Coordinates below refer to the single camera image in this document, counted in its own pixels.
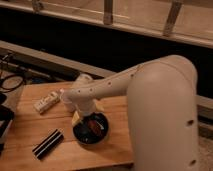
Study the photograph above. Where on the white ceramic cup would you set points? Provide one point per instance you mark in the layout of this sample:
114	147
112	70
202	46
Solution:
70	106

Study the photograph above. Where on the black white striped block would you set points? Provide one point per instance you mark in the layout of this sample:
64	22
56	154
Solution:
48	144

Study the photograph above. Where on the black round bowl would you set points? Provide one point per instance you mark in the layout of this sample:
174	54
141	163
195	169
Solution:
84	134

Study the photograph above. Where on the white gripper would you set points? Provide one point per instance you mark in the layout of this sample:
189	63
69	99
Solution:
86	108

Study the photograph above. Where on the wooden cutting board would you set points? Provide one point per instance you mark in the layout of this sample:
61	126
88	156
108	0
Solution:
29	128

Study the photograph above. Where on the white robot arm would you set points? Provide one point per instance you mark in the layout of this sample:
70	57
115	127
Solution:
161	108

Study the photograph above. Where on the red pepper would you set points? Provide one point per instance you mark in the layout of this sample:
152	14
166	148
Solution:
95	127

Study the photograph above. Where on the black device at left edge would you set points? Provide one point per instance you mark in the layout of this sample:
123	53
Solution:
6	115

